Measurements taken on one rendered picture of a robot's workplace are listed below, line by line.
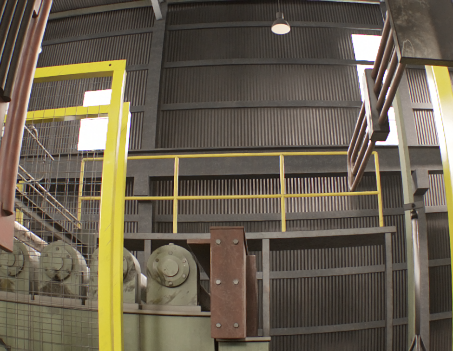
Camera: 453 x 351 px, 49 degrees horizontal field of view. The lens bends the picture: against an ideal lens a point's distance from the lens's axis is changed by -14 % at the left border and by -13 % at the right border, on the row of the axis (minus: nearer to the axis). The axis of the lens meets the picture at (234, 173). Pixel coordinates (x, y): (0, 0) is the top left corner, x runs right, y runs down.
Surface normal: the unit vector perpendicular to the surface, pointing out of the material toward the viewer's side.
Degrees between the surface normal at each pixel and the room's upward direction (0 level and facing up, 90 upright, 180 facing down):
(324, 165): 90
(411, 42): 90
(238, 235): 90
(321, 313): 90
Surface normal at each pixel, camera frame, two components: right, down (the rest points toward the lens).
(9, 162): 0.54, -0.29
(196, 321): -0.05, -0.34
